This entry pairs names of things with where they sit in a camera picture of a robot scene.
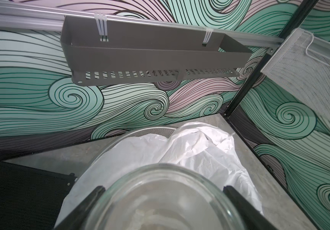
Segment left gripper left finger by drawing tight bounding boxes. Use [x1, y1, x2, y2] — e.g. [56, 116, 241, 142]
[54, 186, 106, 230]

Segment silver mesh waste bin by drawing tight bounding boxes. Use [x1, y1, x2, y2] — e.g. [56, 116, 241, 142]
[91, 126, 180, 164]

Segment clear acrylic wall holder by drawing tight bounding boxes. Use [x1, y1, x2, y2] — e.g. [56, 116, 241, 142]
[261, 28, 330, 121]

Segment white plastic bin liner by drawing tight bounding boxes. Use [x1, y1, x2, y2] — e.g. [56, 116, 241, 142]
[57, 122, 262, 223]

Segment aluminium wall rail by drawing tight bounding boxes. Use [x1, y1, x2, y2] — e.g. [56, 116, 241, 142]
[0, 0, 330, 58]

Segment black perforated wall shelf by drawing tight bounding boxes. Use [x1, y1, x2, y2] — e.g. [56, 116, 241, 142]
[61, 16, 252, 86]

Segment black flat case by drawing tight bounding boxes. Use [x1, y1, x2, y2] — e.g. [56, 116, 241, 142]
[0, 162, 76, 230]

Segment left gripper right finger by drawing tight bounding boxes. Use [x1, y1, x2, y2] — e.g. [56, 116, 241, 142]
[223, 186, 277, 230]

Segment jar with beige lid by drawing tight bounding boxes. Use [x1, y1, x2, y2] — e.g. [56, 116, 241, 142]
[84, 164, 246, 230]

